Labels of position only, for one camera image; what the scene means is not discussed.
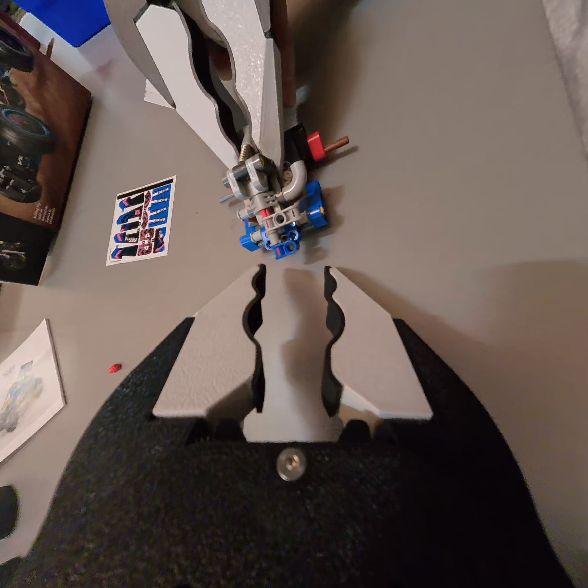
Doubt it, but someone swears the blue plastic storage bin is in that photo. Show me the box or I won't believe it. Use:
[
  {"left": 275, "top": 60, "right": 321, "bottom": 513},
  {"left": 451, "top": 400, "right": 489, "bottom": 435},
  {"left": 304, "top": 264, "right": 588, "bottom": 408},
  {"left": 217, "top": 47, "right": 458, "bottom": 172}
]
[{"left": 14, "top": 0, "right": 112, "bottom": 47}]

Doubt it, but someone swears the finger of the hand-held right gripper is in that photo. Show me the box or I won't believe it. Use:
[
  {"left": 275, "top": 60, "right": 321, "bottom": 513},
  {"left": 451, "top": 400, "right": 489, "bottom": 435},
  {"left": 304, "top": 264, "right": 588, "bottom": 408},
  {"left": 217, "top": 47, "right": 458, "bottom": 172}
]
[
  {"left": 184, "top": 0, "right": 284, "bottom": 166},
  {"left": 135, "top": 7, "right": 244, "bottom": 167}
]

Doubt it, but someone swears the person's right hand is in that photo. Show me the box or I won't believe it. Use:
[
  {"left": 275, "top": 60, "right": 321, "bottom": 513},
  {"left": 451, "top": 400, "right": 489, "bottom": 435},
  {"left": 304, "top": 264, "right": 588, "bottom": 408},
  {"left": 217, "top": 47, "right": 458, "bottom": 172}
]
[{"left": 207, "top": 39, "right": 235, "bottom": 83}]

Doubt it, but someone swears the grey and blue lego chassis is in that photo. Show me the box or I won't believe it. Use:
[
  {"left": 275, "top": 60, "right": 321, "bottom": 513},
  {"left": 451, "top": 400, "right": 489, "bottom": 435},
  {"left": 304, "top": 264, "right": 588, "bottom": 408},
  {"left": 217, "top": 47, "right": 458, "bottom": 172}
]
[{"left": 220, "top": 124, "right": 352, "bottom": 261}]

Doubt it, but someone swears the closed lego instruction booklet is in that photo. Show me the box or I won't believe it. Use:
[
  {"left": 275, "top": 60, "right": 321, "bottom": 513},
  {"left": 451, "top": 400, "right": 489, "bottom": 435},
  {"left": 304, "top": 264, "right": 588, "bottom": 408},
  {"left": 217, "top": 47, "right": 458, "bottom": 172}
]
[{"left": 0, "top": 318, "right": 68, "bottom": 463}]

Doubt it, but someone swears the black cardboard box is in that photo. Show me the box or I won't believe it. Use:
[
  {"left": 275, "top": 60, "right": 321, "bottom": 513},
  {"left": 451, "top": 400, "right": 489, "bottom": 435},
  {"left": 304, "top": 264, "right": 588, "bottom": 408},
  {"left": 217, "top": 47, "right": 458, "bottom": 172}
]
[{"left": 0, "top": 9, "right": 92, "bottom": 287}]

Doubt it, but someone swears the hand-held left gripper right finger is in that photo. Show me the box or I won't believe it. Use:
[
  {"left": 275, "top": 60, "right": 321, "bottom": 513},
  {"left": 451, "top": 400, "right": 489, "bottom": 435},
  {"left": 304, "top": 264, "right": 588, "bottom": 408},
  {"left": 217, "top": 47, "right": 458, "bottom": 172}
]
[{"left": 322, "top": 266, "right": 434, "bottom": 421}]

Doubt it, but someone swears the lego sticker sheet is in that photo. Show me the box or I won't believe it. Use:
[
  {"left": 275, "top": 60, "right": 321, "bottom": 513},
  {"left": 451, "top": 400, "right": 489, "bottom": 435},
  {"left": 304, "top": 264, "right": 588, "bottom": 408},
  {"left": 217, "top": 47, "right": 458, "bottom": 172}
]
[{"left": 106, "top": 175, "right": 177, "bottom": 266}]

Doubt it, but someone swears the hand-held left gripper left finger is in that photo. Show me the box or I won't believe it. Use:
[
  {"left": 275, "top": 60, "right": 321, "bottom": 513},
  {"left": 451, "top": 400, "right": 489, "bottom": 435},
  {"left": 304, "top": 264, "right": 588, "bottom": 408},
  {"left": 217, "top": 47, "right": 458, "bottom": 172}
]
[{"left": 152, "top": 264, "right": 267, "bottom": 420}]

